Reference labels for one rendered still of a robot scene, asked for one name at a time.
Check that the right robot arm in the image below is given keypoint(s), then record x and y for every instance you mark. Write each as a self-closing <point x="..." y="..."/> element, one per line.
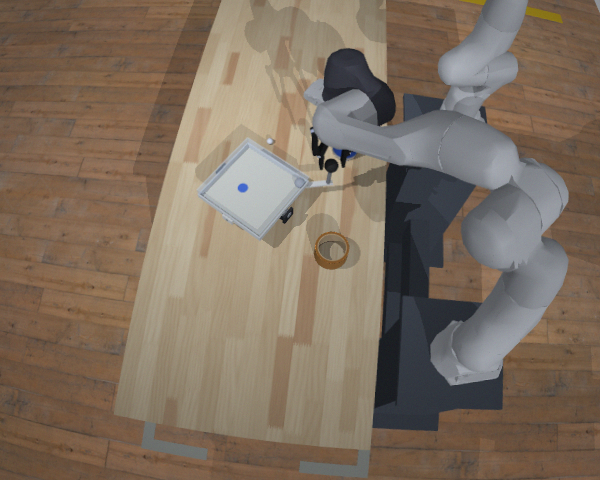
<point x="463" y="66"/>

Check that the blue mug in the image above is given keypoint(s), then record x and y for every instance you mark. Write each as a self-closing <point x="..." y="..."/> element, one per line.
<point x="337" y="154"/>

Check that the brown tape roll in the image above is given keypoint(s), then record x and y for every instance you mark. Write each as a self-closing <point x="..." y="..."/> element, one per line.
<point x="331" y="237"/>

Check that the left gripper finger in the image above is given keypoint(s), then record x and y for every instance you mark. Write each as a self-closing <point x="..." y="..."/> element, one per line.
<point x="318" y="151"/>
<point x="344" y="157"/>

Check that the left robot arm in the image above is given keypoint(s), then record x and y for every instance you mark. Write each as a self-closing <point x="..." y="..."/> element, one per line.
<point x="503" y="231"/>

